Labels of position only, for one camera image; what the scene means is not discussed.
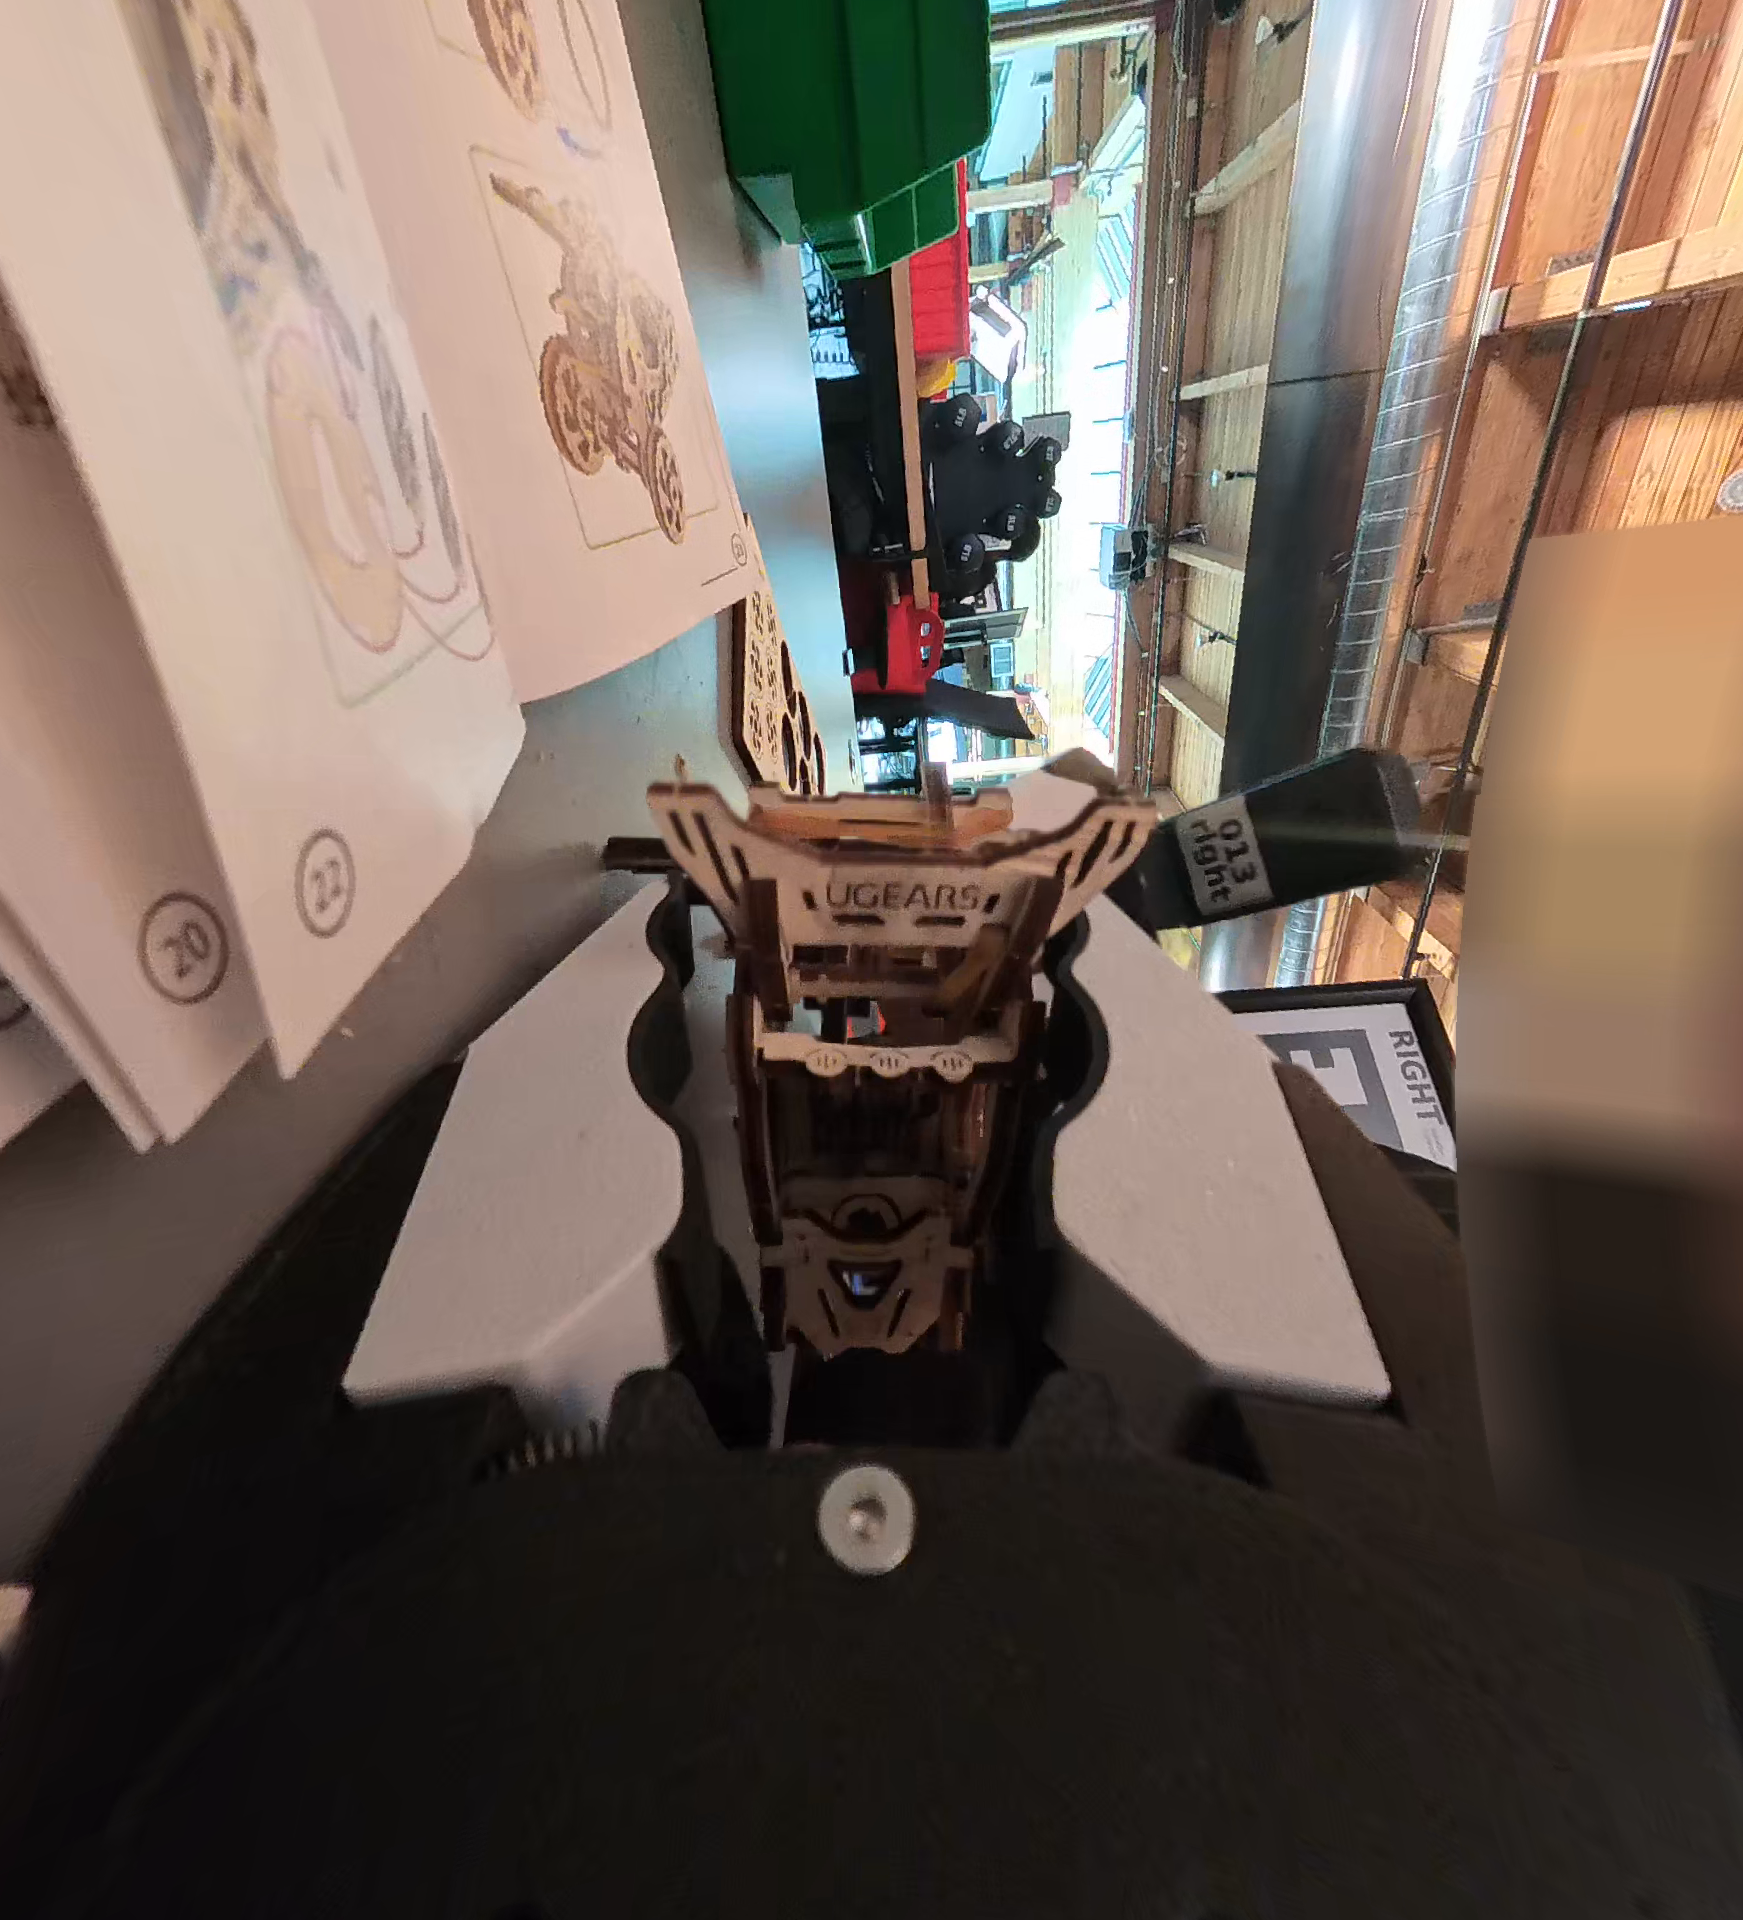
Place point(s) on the green object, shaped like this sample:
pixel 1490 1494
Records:
pixel 841 105

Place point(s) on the paper instruction booklet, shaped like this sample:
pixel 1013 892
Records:
pixel 136 603

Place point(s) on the grey metal pipe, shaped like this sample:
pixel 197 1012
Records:
pixel 1305 448

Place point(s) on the black framed marker sign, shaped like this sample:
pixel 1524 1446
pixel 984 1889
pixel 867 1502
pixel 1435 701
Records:
pixel 1352 1109

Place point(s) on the wooden buggy model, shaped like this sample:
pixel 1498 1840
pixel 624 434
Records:
pixel 750 839

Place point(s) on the wooden parts sheet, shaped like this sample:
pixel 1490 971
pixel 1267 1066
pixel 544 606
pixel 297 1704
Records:
pixel 750 658

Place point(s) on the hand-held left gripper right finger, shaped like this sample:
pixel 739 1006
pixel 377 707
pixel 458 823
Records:
pixel 1216 1197

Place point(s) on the red box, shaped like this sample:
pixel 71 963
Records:
pixel 911 646

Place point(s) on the red panel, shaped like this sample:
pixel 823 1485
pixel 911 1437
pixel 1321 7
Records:
pixel 937 305

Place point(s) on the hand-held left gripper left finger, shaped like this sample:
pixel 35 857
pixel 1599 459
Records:
pixel 510 1197

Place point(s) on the rack of black dumbbells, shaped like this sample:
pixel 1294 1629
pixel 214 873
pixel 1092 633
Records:
pixel 991 480

